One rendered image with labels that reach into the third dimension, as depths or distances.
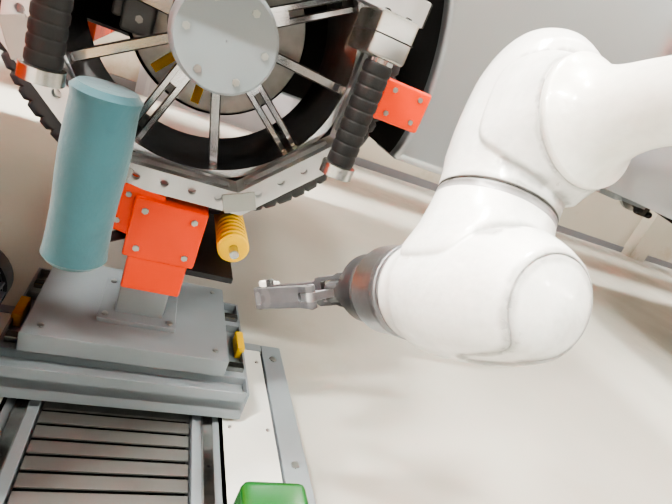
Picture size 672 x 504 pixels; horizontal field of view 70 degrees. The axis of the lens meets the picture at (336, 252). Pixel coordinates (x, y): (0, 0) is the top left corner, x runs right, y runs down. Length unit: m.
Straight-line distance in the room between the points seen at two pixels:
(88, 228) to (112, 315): 0.41
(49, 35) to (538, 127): 0.46
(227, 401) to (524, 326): 0.88
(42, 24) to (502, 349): 0.50
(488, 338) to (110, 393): 0.89
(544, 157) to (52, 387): 0.97
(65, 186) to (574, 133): 0.60
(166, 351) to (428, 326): 0.79
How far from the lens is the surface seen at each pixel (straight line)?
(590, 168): 0.39
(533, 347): 0.33
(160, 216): 0.85
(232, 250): 0.87
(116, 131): 0.69
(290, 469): 1.14
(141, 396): 1.11
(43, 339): 1.08
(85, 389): 1.10
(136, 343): 1.08
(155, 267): 0.89
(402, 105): 0.86
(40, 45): 0.59
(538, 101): 0.38
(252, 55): 0.65
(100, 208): 0.73
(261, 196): 0.85
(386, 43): 0.60
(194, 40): 0.64
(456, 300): 0.33
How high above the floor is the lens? 0.89
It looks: 21 degrees down
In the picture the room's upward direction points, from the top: 23 degrees clockwise
